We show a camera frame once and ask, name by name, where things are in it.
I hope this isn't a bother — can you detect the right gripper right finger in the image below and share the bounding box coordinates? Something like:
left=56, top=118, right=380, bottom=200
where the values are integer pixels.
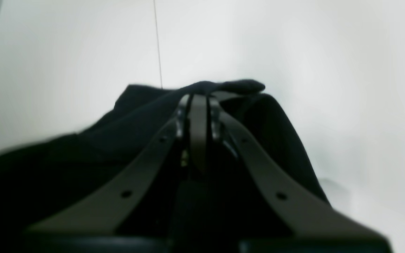
left=208, top=97, right=387, bottom=243

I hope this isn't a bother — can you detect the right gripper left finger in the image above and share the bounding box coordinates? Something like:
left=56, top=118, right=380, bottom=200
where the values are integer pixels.
left=27, top=94, right=190, bottom=235

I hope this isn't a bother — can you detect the black T-shirt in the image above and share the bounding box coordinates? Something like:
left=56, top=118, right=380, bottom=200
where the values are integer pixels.
left=0, top=79, right=328, bottom=253

